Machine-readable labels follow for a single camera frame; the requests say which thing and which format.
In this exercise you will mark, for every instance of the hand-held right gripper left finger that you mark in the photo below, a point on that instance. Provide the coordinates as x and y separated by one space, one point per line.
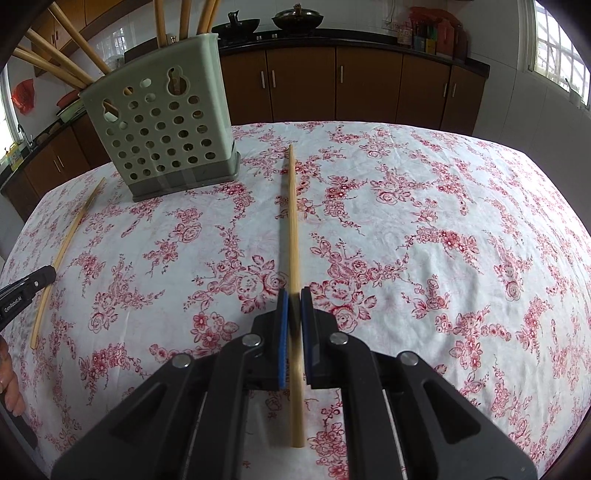
283 341

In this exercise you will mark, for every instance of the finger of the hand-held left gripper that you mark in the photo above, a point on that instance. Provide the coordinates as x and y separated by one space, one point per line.
27 286

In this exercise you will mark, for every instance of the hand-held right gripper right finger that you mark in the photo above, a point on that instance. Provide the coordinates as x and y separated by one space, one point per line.
305 341

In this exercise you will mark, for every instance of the green perforated utensil holder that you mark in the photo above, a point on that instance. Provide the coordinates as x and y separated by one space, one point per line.
203 101

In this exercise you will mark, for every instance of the person's left hand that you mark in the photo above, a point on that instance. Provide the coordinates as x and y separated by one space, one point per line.
9 387

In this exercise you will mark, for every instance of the red floral tablecloth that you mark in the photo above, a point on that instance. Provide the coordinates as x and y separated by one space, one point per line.
415 300

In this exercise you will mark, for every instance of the brown side base cabinets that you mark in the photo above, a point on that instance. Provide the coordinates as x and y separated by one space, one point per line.
60 157

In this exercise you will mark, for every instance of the red plastic bag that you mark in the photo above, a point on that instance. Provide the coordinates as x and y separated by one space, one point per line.
23 97

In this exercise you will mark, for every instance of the red dish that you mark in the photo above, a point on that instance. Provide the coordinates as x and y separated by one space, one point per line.
70 98

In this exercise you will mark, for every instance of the brown lower kitchen cabinets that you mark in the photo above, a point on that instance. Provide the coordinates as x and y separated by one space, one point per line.
300 87

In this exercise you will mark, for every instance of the chopsticks in basket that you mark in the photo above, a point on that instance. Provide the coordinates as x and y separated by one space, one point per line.
101 14

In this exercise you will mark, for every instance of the black kitchen countertop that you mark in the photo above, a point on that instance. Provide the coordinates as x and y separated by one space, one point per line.
369 40

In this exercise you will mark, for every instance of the black wok with lid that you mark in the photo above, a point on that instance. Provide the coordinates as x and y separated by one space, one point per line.
298 19

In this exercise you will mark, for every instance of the white framed window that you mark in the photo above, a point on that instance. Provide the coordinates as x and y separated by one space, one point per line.
563 46

